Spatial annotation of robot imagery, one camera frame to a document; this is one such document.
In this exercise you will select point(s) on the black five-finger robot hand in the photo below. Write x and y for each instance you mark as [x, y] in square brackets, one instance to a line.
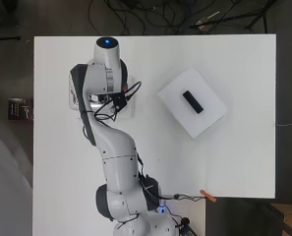
[103, 97]

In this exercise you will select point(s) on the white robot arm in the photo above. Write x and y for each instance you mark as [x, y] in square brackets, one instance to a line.
[119, 157]

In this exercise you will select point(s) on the dark printed box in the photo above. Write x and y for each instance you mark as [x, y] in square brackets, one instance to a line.
[19, 109]

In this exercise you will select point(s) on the large white flat box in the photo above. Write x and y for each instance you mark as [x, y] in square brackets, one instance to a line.
[185, 121]

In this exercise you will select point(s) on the black rectangular block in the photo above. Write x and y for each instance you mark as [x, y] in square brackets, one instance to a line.
[193, 101]

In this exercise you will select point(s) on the black bar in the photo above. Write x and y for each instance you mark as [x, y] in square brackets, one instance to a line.
[4, 38]

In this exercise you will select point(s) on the orange clamp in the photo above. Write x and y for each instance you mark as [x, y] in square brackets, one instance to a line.
[207, 195]

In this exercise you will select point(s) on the black tripod stand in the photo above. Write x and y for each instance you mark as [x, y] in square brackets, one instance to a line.
[244, 14]

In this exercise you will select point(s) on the wooden box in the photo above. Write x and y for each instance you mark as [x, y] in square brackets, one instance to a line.
[289, 219]

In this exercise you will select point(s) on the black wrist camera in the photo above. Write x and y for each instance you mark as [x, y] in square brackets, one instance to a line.
[120, 100]

